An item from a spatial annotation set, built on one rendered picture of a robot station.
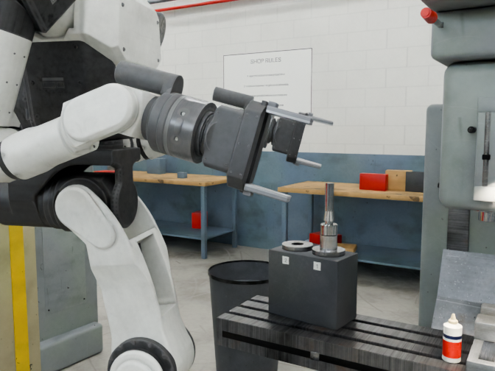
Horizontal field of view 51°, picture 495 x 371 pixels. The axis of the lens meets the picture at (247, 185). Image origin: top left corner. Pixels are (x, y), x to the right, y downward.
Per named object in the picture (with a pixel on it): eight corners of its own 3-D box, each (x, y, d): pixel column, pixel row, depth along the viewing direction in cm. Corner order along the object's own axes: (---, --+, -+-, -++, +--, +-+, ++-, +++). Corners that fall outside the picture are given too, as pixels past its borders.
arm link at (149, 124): (157, 154, 69) (86, 132, 72) (188, 158, 79) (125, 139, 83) (180, 71, 68) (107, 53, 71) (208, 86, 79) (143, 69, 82)
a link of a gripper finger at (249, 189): (292, 196, 70) (250, 182, 72) (287, 196, 67) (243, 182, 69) (289, 207, 70) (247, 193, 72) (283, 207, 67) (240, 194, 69)
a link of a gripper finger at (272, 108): (309, 123, 66) (264, 111, 68) (312, 126, 69) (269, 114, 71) (312, 111, 66) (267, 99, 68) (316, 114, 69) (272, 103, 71)
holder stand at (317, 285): (336, 331, 136) (337, 256, 133) (267, 313, 149) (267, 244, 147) (356, 318, 145) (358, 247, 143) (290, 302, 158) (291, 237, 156)
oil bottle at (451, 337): (459, 365, 116) (461, 318, 115) (440, 361, 118) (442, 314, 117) (462, 358, 120) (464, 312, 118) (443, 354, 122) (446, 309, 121)
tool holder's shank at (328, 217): (330, 222, 143) (331, 182, 142) (336, 224, 140) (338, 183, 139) (320, 223, 142) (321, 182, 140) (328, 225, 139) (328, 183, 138)
